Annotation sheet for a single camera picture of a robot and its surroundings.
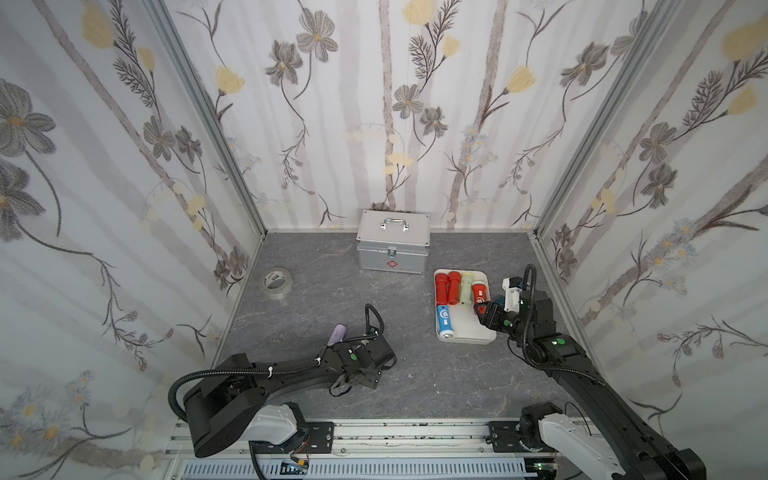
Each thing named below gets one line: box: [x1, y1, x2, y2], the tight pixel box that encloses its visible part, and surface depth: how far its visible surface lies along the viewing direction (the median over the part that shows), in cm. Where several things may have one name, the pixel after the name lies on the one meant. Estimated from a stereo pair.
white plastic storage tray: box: [433, 269, 497, 345], surface depth 94 cm
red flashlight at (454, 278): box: [448, 271, 461, 305], surface depth 103 cm
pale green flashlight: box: [460, 272, 474, 305], surface depth 103 cm
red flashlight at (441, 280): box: [435, 273, 448, 306], surface depth 103 cm
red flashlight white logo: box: [472, 284, 487, 315], surface depth 100 cm
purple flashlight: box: [327, 324, 347, 346], surface depth 92 cm
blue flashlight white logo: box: [437, 305, 455, 339], surface depth 94 cm
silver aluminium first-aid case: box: [356, 209, 431, 274], surface depth 103 cm
